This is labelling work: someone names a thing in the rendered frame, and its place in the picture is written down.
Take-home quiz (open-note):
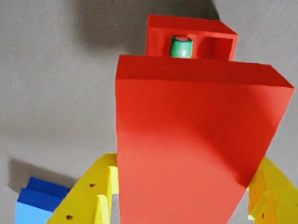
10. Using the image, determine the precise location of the green battery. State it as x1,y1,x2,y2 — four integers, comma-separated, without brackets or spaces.
169,36,193,58

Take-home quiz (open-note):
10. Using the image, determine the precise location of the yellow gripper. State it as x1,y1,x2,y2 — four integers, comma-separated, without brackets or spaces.
45,153,298,224

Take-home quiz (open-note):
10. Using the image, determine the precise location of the red open box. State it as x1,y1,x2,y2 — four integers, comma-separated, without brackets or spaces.
146,15,239,61

